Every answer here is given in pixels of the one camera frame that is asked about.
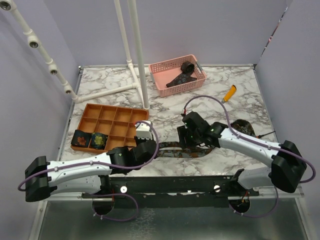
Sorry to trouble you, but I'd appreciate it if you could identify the brown grey floral tie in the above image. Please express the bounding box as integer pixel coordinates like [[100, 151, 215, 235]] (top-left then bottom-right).
[[157, 119, 257, 158]]

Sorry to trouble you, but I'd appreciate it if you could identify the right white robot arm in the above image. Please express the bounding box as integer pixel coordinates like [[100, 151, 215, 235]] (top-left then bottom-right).
[[177, 112, 307, 196]]

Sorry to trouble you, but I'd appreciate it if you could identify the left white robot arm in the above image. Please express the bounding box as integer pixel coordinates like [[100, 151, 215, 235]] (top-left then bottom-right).
[[21, 140, 159, 203]]

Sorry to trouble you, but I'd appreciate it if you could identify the wooden compartment tray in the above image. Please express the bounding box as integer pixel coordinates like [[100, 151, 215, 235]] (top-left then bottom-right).
[[70, 103, 149, 154]]

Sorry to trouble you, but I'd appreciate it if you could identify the navy yellow-flower rolled tie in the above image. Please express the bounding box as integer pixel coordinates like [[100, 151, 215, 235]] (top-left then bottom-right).
[[89, 132, 109, 150]]

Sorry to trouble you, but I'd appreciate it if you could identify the pink perforated plastic basket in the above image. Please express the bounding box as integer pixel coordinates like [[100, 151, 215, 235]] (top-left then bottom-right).
[[148, 54, 207, 98]]

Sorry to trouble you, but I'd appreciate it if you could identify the dark blue-flowered tie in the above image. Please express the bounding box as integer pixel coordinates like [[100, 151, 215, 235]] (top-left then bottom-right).
[[166, 61, 197, 88]]

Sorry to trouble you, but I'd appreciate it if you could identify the black orange-flower rolled tie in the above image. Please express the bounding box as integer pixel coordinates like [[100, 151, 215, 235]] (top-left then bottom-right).
[[71, 129, 92, 148]]

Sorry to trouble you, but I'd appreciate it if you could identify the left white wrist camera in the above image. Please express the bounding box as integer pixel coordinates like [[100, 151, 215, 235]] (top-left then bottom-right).
[[134, 120, 153, 140]]

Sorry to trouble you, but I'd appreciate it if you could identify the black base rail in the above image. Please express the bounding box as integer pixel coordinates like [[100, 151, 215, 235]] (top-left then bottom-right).
[[81, 170, 259, 209]]

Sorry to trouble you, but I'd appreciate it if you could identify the yellow handled utility knife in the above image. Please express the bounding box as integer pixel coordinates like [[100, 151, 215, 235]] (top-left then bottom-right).
[[222, 85, 237, 104]]

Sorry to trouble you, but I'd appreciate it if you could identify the orange handled screwdriver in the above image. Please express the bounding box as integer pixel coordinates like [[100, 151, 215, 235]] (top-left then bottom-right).
[[256, 130, 275, 139]]

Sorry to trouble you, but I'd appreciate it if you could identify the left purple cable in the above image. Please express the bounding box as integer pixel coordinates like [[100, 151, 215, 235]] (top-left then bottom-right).
[[17, 120, 160, 222]]

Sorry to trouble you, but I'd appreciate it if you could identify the white PVC pipe frame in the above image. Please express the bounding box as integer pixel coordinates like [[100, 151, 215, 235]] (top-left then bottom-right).
[[0, 0, 151, 111]]

